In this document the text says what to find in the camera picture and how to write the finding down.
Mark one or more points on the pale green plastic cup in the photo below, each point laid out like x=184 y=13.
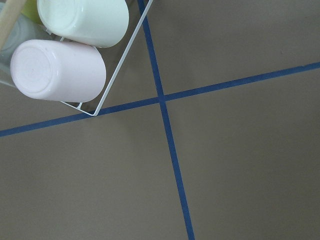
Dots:
x=99 y=23

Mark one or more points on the pink plastic cup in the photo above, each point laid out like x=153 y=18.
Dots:
x=58 y=71

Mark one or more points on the grey-green plastic cup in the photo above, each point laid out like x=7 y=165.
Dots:
x=23 y=30

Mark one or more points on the yellow-green plastic cup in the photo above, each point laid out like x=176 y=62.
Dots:
x=30 y=10

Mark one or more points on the white wire cup rack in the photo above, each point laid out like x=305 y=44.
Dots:
x=7 y=80

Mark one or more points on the wooden rack handle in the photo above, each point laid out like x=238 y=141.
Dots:
x=8 y=17

